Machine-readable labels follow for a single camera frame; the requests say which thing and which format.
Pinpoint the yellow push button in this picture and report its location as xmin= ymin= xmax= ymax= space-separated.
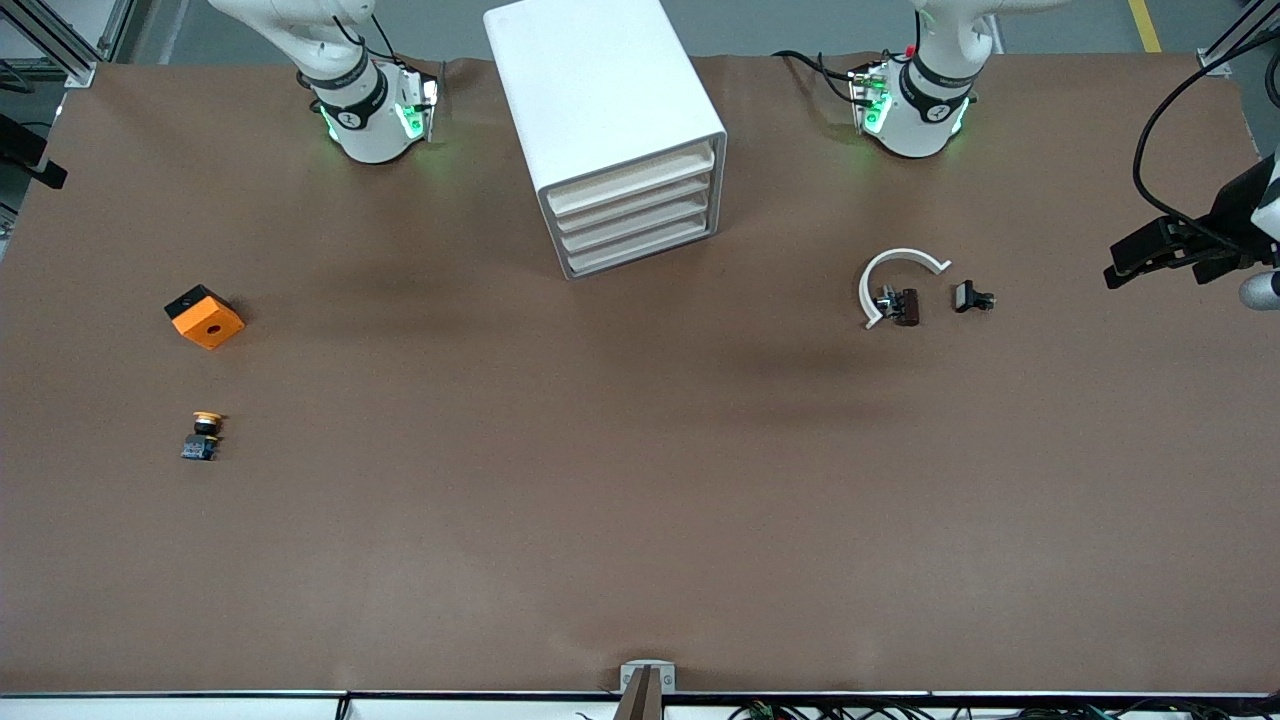
xmin=180 ymin=410 xmax=225 ymax=463

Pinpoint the small brown electrical component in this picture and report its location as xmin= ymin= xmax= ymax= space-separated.
xmin=874 ymin=285 xmax=921 ymax=328

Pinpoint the orange and black box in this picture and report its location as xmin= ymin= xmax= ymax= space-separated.
xmin=164 ymin=284 xmax=246 ymax=351

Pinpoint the brown table cover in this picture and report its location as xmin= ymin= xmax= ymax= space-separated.
xmin=0 ymin=52 xmax=1280 ymax=696

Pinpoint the black table edge strip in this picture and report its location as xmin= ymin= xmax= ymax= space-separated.
xmin=0 ymin=688 xmax=1280 ymax=701

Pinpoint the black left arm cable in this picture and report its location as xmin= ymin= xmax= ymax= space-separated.
xmin=1133 ymin=45 xmax=1280 ymax=263

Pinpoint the aluminium frame profile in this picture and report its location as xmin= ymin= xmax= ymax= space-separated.
xmin=0 ymin=0 xmax=101 ymax=89
xmin=1198 ymin=0 xmax=1280 ymax=79

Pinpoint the grey frame post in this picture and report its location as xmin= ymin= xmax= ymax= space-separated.
xmin=95 ymin=0 xmax=161 ymax=66

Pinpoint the white curved plastic ring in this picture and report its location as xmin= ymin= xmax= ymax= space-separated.
xmin=859 ymin=248 xmax=952 ymax=331

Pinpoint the black right base cable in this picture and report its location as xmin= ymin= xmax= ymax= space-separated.
xmin=330 ymin=8 xmax=446 ymax=76

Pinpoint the black base cable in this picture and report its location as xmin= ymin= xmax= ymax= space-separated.
xmin=773 ymin=48 xmax=871 ymax=106
xmin=330 ymin=8 xmax=446 ymax=76

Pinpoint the black left base cable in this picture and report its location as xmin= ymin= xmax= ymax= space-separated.
xmin=773 ymin=48 xmax=871 ymax=106

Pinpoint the tangled cable bundle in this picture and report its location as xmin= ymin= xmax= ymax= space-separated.
xmin=725 ymin=698 xmax=1280 ymax=720

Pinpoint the white table rail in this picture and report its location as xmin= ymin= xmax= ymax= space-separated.
xmin=0 ymin=697 xmax=1280 ymax=720

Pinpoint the grey metal bracket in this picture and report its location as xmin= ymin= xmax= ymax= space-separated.
xmin=619 ymin=660 xmax=677 ymax=694

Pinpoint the brown post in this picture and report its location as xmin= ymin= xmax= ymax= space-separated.
xmin=612 ymin=667 xmax=665 ymax=720

